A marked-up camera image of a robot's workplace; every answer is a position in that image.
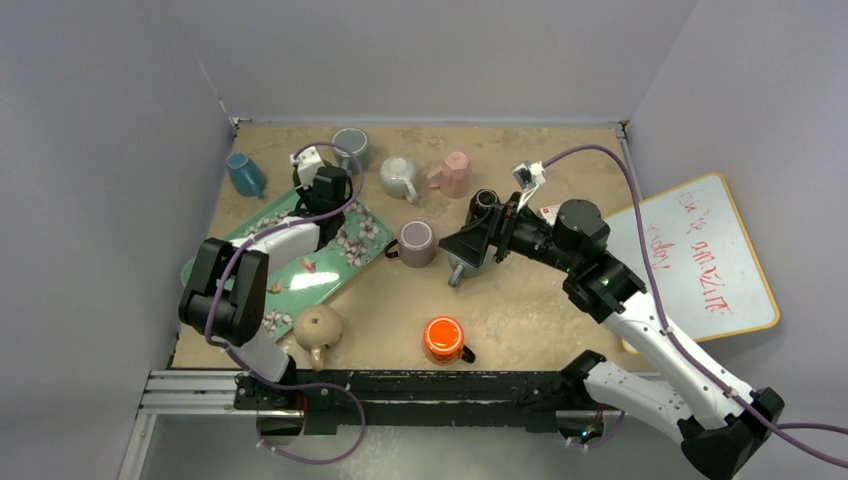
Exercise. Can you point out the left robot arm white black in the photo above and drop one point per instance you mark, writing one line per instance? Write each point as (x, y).
(224, 297)

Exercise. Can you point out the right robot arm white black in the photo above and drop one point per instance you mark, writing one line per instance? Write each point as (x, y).
(718, 420)

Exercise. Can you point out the pink faceted mug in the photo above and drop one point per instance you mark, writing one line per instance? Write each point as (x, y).
(453, 176)

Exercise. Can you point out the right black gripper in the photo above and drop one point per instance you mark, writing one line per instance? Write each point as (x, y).
(497, 232)

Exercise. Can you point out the whiteboard with yellow frame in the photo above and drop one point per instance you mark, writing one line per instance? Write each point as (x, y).
(710, 280)

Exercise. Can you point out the black mug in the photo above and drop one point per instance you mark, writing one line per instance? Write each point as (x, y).
(482, 202)

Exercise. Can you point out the white-grey mug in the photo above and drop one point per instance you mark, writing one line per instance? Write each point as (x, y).
(398, 176)

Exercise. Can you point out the orange mug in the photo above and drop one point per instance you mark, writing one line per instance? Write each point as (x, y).
(444, 342)

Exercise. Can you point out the blue mug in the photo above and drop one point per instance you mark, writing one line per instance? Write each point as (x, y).
(246, 176)

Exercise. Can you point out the grey-blue mug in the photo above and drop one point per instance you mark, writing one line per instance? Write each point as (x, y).
(462, 270)

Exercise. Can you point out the purple mug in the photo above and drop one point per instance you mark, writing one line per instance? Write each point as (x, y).
(414, 246)

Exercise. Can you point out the small red white box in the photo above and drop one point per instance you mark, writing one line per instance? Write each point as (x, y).
(549, 214)

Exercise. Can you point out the beige round mug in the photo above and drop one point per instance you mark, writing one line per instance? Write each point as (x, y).
(316, 329)

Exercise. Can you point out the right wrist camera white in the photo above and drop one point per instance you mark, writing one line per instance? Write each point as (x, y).
(530, 177)

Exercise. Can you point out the grey-teal mug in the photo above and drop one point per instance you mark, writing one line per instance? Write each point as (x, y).
(351, 140)

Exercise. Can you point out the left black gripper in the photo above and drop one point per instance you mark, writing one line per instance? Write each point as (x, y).
(304, 194)

